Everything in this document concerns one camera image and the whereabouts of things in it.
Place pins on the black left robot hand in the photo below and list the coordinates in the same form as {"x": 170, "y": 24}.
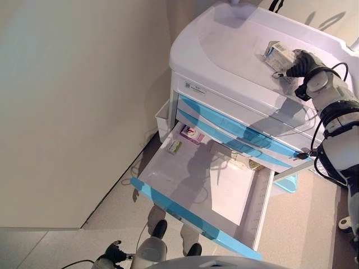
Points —
{"x": 116, "y": 252}

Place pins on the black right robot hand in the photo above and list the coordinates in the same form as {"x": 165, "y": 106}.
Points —
{"x": 305, "y": 64}

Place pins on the white blue medicine box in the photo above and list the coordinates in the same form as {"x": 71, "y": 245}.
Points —
{"x": 277, "y": 54}

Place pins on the blue white cart drawer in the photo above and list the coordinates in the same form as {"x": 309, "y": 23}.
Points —
{"x": 196, "y": 107}
{"x": 174, "y": 171}
{"x": 193, "y": 120}

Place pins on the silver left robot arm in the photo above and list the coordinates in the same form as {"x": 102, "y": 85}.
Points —
{"x": 102, "y": 263}

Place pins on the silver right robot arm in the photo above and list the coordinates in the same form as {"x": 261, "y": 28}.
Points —
{"x": 336, "y": 98}

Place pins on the yellow medicine box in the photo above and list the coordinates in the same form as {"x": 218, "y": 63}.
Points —
{"x": 255, "y": 165}

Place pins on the small green medicine box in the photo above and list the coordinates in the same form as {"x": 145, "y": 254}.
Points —
{"x": 174, "y": 146}

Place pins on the purple medicine box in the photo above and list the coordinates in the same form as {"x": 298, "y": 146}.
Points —
{"x": 192, "y": 135}

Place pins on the silver left robot leg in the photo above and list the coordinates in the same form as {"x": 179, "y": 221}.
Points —
{"x": 148, "y": 252}

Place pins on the white cart pole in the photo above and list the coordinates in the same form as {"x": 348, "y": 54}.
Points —
{"x": 354, "y": 45}

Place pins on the black floor edge strip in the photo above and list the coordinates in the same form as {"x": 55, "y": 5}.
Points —
{"x": 120, "y": 185}

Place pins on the white medical cart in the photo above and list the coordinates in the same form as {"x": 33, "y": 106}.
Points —
{"x": 224, "y": 56}

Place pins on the black key bunch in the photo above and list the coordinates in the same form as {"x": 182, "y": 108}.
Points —
{"x": 304, "y": 155}

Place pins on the grey robot torso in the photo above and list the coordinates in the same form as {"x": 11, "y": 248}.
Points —
{"x": 218, "y": 263}

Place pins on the printed cart label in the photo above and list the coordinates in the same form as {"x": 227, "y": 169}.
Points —
{"x": 195, "y": 87}

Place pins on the blue lidded waste bin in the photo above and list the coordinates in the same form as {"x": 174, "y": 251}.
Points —
{"x": 287, "y": 183}

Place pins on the white side bin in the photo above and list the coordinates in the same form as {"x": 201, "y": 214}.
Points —
{"x": 162, "y": 120}

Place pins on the bed caster wheel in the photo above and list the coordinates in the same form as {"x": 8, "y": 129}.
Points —
{"x": 346, "y": 224}

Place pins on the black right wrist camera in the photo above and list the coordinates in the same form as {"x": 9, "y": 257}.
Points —
{"x": 303, "y": 92}

